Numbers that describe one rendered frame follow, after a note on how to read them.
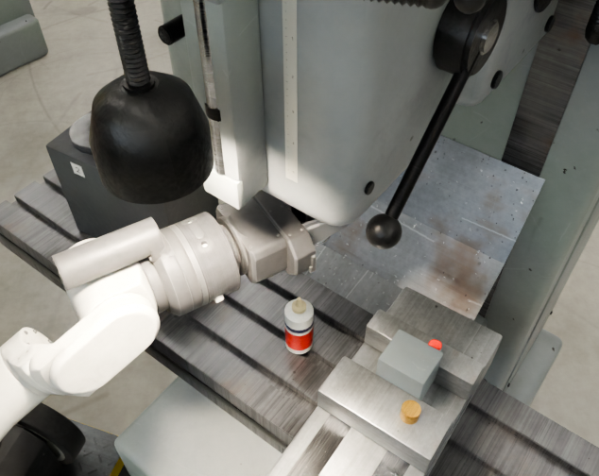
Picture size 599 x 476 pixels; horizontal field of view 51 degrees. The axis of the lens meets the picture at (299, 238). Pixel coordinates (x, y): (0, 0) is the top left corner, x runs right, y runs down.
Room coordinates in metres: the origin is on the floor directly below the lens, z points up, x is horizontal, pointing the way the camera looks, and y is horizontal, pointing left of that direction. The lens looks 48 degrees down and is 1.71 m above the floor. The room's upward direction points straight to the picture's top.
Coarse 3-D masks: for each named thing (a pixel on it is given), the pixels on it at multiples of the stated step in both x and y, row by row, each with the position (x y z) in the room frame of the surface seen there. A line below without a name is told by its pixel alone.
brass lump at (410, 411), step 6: (408, 402) 0.34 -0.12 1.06; (414, 402) 0.34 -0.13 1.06; (402, 408) 0.33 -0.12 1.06; (408, 408) 0.33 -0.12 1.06; (414, 408) 0.33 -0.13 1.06; (402, 414) 0.32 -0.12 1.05; (408, 414) 0.32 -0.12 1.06; (414, 414) 0.32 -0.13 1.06; (402, 420) 0.32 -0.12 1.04; (408, 420) 0.32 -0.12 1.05; (414, 420) 0.32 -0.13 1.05
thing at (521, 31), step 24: (528, 0) 0.54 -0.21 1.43; (552, 0) 0.60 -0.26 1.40; (504, 24) 0.50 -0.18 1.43; (528, 24) 0.56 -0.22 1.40; (552, 24) 0.61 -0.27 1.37; (504, 48) 0.51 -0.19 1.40; (528, 48) 0.58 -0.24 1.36; (480, 72) 0.49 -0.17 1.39; (504, 72) 0.53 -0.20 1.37; (480, 96) 0.50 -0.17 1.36
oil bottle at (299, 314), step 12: (300, 300) 0.49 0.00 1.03; (288, 312) 0.49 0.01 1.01; (300, 312) 0.49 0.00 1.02; (312, 312) 0.49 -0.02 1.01; (288, 324) 0.48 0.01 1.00; (300, 324) 0.48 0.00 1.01; (312, 324) 0.49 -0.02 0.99; (288, 336) 0.48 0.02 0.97; (300, 336) 0.48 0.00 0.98; (312, 336) 0.49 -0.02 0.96; (288, 348) 0.48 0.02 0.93; (300, 348) 0.48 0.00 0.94
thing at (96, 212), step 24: (48, 144) 0.72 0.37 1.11; (72, 144) 0.72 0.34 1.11; (72, 168) 0.70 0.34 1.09; (96, 168) 0.67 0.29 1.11; (72, 192) 0.71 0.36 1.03; (96, 192) 0.68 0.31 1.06; (96, 216) 0.69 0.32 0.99; (120, 216) 0.66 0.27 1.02; (144, 216) 0.64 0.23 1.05; (168, 216) 0.62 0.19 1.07
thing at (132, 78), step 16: (112, 0) 0.29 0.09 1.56; (128, 0) 0.30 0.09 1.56; (112, 16) 0.30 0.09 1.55; (128, 16) 0.30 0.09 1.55; (128, 32) 0.29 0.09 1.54; (128, 48) 0.29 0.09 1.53; (144, 48) 0.30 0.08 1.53; (128, 64) 0.30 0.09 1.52; (144, 64) 0.30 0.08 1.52; (128, 80) 0.29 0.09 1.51; (144, 80) 0.30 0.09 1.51
